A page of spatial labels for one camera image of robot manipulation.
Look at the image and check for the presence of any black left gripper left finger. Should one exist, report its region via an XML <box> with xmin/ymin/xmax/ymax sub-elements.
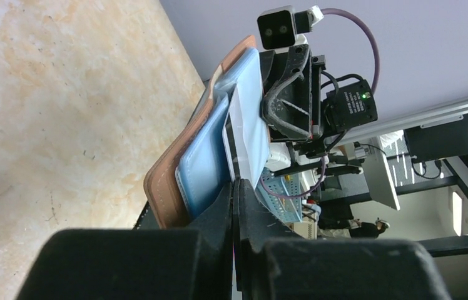
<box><xmin>18</xmin><ymin>183</ymin><xmax>233</xmax><ymax>299</ymax></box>

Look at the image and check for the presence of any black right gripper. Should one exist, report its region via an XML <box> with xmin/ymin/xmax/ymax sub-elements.
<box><xmin>260</xmin><ymin>44</ymin><xmax>378</xmax><ymax>158</ymax></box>

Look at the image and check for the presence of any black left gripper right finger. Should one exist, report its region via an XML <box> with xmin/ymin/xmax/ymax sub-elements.
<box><xmin>233</xmin><ymin>179</ymin><xmax>450</xmax><ymax>299</ymax></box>

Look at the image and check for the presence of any grey credit card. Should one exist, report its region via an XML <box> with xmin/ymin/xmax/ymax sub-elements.
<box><xmin>222</xmin><ymin>85</ymin><xmax>270</xmax><ymax>189</ymax></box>

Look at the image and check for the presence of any brown leather card holder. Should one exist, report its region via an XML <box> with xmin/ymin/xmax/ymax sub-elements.
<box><xmin>143</xmin><ymin>35</ymin><xmax>263</xmax><ymax>229</ymax></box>

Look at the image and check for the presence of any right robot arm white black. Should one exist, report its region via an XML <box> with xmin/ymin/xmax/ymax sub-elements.
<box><xmin>260</xmin><ymin>44</ymin><xmax>378</xmax><ymax>176</ymax></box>

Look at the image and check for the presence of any blue plastic basket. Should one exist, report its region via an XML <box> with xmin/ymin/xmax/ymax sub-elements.
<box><xmin>257</xmin><ymin>168</ymin><xmax>303</xmax><ymax>223</ymax></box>

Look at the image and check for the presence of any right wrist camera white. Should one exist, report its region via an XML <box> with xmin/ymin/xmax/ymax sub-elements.
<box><xmin>257</xmin><ymin>5</ymin><xmax>323</xmax><ymax>50</ymax></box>

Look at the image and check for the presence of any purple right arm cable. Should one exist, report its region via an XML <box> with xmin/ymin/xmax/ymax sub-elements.
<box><xmin>258</xmin><ymin>7</ymin><xmax>382</xmax><ymax>201</ymax></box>

